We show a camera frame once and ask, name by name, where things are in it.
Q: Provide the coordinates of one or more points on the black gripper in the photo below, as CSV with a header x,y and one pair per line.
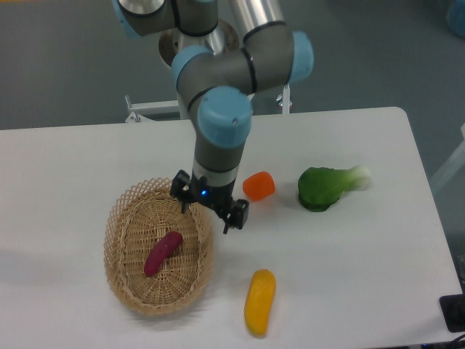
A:
x,y
189,190

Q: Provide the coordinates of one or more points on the purple sweet potato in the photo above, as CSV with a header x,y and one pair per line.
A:
x,y
161,250

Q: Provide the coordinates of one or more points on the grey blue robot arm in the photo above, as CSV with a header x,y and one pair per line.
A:
x,y
215,87

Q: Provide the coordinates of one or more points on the woven wicker basket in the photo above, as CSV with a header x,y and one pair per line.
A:
x,y
143,215

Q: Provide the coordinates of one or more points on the orange carrot piece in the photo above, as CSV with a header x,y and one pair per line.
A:
x,y
259,186

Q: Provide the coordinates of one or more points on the yellow corn toy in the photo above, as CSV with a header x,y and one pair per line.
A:
x,y
259,302

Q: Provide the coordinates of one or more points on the green bok choy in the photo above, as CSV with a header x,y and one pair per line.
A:
x,y
321,187

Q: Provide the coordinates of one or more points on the white table leg right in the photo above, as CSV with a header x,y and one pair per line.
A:
x,y
449,168

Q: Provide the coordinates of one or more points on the black device at edge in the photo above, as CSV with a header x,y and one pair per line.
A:
x,y
452,307

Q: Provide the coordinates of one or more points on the blue object top corner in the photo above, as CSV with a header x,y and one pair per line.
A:
x,y
456,17

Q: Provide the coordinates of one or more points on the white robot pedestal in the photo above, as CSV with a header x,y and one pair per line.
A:
x,y
223,38

